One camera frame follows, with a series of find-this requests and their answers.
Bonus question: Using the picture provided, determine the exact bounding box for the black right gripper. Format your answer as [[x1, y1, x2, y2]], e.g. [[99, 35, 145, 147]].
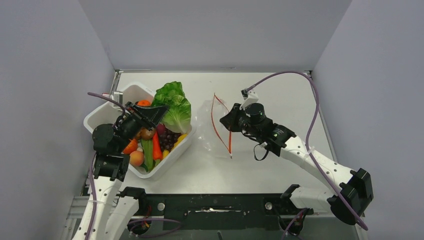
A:
[[221, 103, 261, 138]]

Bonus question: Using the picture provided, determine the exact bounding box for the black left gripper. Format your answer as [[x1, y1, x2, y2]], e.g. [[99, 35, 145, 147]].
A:
[[115, 101, 169, 153]]

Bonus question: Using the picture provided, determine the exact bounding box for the clear orange-zip bag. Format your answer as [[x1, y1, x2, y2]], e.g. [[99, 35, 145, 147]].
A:
[[195, 93, 234, 160]]

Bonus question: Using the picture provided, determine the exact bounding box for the green lettuce head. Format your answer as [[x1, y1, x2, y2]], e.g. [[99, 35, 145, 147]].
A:
[[151, 81, 192, 134]]

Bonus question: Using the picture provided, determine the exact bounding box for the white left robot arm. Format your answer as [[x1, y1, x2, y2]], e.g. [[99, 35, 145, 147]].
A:
[[73, 102, 169, 240]]

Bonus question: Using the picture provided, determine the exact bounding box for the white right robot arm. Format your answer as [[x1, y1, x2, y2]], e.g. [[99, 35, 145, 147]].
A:
[[219, 103, 374, 227]]

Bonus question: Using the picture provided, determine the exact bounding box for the white plastic food bin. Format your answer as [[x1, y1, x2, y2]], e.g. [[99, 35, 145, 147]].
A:
[[83, 81, 197, 181]]

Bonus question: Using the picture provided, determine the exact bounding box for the purple grape bunch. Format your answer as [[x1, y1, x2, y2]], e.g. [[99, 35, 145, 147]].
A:
[[158, 128, 182, 152]]

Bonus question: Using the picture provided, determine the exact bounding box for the orange carrot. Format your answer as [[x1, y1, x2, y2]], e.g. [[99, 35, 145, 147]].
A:
[[151, 132, 163, 161]]

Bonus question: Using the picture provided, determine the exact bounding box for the yellow banana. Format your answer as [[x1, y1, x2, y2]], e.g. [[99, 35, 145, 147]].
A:
[[162, 134, 187, 159]]

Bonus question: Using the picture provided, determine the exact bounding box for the peach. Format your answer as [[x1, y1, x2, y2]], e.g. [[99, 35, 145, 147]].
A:
[[129, 150, 144, 167]]

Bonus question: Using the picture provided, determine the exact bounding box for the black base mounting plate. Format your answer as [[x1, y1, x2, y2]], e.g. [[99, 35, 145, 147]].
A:
[[134, 193, 301, 231]]

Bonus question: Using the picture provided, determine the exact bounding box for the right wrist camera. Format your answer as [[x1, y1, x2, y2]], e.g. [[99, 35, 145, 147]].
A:
[[239, 89, 259, 110]]

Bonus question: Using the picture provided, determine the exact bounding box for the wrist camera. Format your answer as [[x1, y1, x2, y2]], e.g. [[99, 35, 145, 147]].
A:
[[239, 89, 259, 110], [109, 90, 124, 104]]

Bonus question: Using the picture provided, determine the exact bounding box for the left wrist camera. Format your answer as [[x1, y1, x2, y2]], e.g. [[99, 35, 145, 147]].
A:
[[109, 90, 124, 104]]

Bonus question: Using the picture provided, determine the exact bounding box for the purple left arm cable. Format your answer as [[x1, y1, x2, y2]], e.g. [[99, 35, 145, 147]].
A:
[[84, 92, 183, 240]]

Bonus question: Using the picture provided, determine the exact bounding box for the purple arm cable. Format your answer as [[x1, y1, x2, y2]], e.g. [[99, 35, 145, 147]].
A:
[[243, 70, 369, 240], [84, 92, 183, 240]]

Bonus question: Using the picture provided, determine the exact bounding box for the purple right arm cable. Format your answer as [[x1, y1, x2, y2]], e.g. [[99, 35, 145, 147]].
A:
[[243, 70, 369, 240]]

